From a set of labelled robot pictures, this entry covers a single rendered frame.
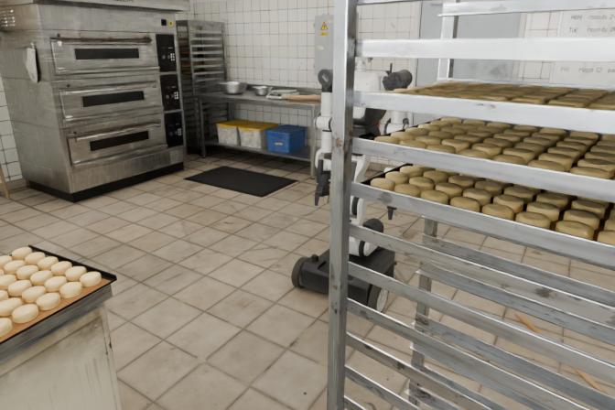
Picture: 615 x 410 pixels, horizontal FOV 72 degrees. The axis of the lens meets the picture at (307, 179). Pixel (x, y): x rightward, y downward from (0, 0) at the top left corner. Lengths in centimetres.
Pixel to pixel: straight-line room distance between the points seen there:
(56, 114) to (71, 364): 348
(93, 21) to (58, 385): 390
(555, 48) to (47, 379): 126
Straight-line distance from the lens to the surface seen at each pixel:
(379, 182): 87
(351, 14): 80
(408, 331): 91
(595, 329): 126
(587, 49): 67
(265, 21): 608
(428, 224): 129
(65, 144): 465
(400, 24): 513
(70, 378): 135
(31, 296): 127
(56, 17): 462
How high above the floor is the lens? 151
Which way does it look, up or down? 18 degrees down
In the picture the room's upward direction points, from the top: straight up
